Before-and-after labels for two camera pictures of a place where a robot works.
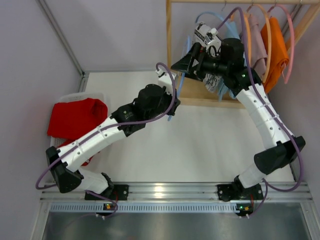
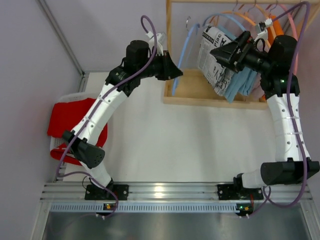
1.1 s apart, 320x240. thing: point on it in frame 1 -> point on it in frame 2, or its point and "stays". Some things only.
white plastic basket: x=55 y=142 stays
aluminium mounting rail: x=276 y=191 stays
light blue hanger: x=208 y=12 -> x=228 y=16
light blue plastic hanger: x=186 y=49 -> x=195 y=26
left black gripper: x=173 y=103 -> x=163 y=65
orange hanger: x=246 y=17 -> x=234 y=12
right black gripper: x=195 y=60 -> x=240 y=51
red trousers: x=69 y=121 stays
